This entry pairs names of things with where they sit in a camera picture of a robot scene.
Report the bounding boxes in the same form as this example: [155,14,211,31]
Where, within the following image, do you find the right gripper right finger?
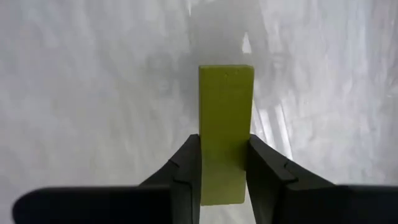
[246,134,398,224]

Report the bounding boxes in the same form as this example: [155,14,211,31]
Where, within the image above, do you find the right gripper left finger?
[11,134,203,224]

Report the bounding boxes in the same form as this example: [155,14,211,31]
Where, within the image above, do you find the long olive green block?
[198,64,256,207]

